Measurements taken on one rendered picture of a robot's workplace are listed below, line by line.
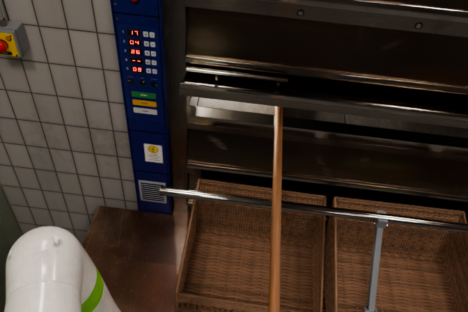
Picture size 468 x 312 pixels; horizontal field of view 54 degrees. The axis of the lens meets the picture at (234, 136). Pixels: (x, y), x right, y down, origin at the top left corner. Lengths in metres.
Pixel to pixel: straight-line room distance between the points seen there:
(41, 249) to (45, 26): 1.03
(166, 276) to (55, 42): 1.02
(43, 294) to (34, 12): 1.11
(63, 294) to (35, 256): 0.08
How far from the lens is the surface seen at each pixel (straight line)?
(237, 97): 1.47
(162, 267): 2.03
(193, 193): 1.49
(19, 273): 0.80
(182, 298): 1.81
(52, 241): 0.80
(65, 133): 2.00
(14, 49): 1.71
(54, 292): 0.77
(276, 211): 1.42
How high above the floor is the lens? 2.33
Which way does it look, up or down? 44 degrees down
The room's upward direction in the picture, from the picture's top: 5 degrees clockwise
